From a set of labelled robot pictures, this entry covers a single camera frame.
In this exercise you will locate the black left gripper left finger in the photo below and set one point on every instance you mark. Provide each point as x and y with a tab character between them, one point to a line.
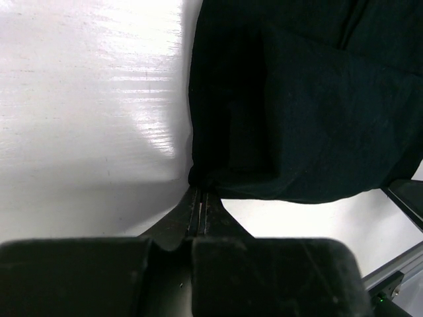
169	232

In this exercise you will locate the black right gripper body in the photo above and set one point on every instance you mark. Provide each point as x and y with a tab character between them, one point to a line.
407	195

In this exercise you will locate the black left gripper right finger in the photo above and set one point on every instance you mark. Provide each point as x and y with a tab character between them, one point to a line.
215	221

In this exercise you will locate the black t-shirt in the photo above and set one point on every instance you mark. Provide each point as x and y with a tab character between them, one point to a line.
305	101

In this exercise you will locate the aluminium rail frame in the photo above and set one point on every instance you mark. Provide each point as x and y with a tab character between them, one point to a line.
387	280

